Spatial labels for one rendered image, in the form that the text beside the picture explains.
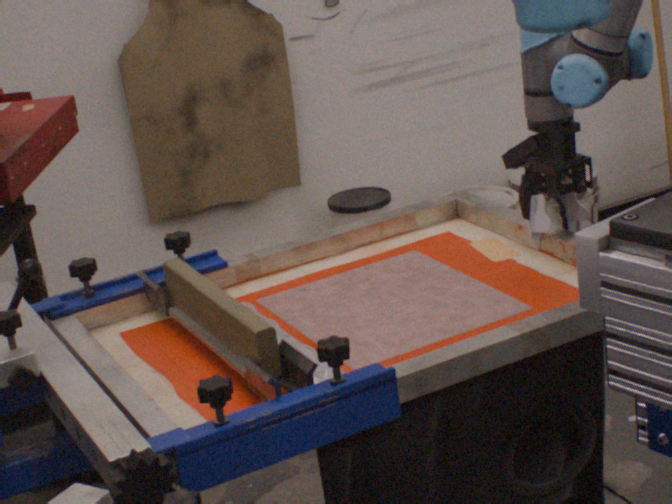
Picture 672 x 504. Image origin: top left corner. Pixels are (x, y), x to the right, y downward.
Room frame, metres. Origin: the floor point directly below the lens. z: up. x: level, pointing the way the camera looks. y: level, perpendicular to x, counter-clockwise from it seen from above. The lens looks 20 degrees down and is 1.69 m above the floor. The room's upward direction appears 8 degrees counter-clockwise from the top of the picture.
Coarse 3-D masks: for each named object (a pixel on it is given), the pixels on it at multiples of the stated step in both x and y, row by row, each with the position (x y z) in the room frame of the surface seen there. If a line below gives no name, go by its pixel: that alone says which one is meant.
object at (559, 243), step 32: (352, 224) 2.04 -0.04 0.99; (384, 224) 2.04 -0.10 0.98; (416, 224) 2.07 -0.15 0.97; (480, 224) 2.03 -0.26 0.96; (512, 224) 1.94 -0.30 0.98; (256, 256) 1.95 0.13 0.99; (288, 256) 1.96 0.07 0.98; (320, 256) 1.99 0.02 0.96; (224, 288) 1.91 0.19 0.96; (64, 320) 1.78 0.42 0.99; (96, 320) 1.82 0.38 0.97; (544, 320) 1.53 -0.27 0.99; (576, 320) 1.54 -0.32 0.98; (96, 352) 1.64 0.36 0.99; (448, 352) 1.48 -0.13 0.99; (480, 352) 1.48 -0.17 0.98; (512, 352) 1.50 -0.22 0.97; (128, 384) 1.52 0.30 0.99; (416, 384) 1.43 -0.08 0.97; (448, 384) 1.45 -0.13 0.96; (128, 416) 1.44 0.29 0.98; (160, 416) 1.41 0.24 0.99
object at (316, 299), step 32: (384, 256) 1.96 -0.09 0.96; (416, 256) 1.94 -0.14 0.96; (448, 256) 1.92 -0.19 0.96; (480, 256) 1.89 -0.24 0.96; (288, 288) 1.87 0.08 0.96; (320, 288) 1.85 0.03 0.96; (352, 288) 1.83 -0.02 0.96; (384, 288) 1.81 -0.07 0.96; (416, 288) 1.80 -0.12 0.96; (160, 320) 1.81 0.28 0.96; (288, 320) 1.74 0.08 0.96; (320, 320) 1.72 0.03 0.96; (160, 352) 1.69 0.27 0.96; (192, 352) 1.67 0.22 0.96
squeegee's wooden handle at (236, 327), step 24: (168, 264) 1.78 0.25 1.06; (168, 288) 1.78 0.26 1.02; (192, 288) 1.68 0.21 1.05; (216, 288) 1.65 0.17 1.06; (192, 312) 1.69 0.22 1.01; (216, 312) 1.60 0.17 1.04; (240, 312) 1.54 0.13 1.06; (216, 336) 1.61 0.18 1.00; (240, 336) 1.52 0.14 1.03; (264, 336) 1.47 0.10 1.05; (264, 360) 1.47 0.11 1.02
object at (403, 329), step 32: (448, 288) 1.78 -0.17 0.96; (480, 288) 1.76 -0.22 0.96; (512, 288) 1.74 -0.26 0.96; (544, 288) 1.73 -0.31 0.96; (576, 288) 1.71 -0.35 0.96; (352, 320) 1.71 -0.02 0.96; (384, 320) 1.69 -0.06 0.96; (416, 320) 1.67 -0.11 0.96; (448, 320) 1.66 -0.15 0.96; (480, 320) 1.64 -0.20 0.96; (512, 320) 1.63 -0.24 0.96; (352, 352) 1.59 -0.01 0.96; (384, 352) 1.58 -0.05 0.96; (416, 352) 1.56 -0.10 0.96; (192, 384) 1.56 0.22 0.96
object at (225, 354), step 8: (176, 312) 1.74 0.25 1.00; (184, 320) 1.70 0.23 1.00; (192, 320) 1.70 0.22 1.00; (192, 328) 1.67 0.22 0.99; (200, 328) 1.66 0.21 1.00; (200, 336) 1.64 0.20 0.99; (208, 336) 1.63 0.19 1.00; (208, 344) 1.61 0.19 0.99; (216, 344) 1.60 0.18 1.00; (216, 352) 1.58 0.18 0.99; (224, 352) 1.57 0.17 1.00; (232, 352) 1.56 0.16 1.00; (224, 360) 1.55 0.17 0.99; (232, 360) 1.54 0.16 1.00; (240, 368) 1.51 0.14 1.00
